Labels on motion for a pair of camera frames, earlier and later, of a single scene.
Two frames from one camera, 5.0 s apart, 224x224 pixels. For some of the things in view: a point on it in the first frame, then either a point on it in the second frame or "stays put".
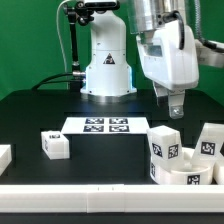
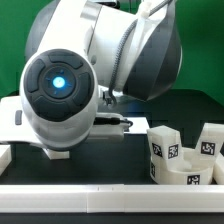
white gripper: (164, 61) -> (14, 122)
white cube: (208, 149) stays put
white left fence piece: (5, 157) stays put
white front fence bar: (110, 198) stays put
